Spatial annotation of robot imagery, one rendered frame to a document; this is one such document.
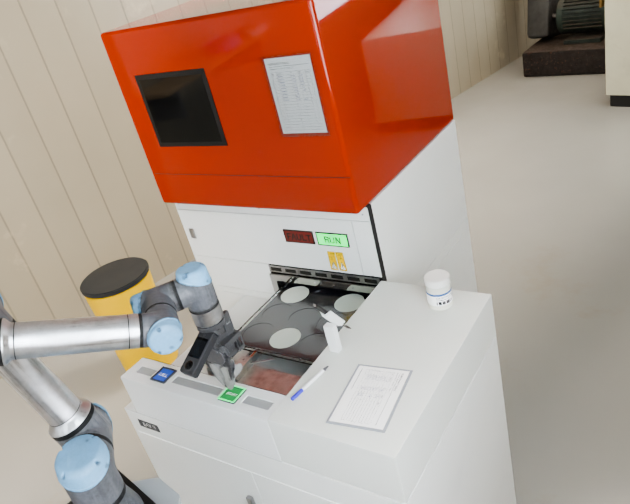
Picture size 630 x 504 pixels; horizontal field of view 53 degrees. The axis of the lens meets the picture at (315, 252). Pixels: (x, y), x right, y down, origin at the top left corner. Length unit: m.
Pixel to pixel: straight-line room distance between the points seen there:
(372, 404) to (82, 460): 0.67
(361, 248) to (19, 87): 2.62
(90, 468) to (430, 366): 0.82
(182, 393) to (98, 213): 2.64
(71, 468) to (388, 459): 0.70
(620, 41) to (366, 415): 4.71
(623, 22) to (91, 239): 4.30
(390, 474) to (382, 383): 0.23
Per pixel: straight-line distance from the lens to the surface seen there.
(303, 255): 2.09
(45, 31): 4.14
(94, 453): 1.56
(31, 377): 1.58
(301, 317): 2.02
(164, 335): 1.37
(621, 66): 5.87
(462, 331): 1.71
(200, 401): 1.73
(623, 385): 2.99
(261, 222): 2.12
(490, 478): 2.09
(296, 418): 1.56
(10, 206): 4.09
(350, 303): 2.02
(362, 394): 1.57
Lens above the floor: 2.00
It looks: 28 degrees down
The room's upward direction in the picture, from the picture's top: 15 degrees counter-clockwise
